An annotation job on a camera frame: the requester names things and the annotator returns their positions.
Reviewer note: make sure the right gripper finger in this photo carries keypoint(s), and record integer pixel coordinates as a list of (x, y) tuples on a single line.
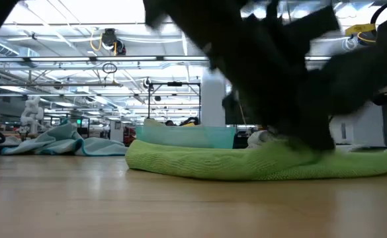
[(312, 139)]

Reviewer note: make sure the teal plastic bin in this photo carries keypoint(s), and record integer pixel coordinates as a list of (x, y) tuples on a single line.
[(186, 137)]

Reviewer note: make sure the bright green microfiber towel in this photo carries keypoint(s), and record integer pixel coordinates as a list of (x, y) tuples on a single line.
[(213, 162)]

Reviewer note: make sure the black background robot arm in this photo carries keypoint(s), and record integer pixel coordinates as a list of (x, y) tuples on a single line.
[(190, 120)]

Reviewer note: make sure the light blue microfiber towel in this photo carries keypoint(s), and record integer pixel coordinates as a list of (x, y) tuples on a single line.
[(64, 142)]

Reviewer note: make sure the white building column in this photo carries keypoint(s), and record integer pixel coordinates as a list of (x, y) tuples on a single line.
[(213, 99)]

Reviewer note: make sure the red background object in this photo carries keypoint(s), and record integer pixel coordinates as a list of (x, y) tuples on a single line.
[(129, 135)]

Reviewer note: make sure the black wall monitor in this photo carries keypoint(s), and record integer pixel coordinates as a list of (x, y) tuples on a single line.
[(234, 112)]

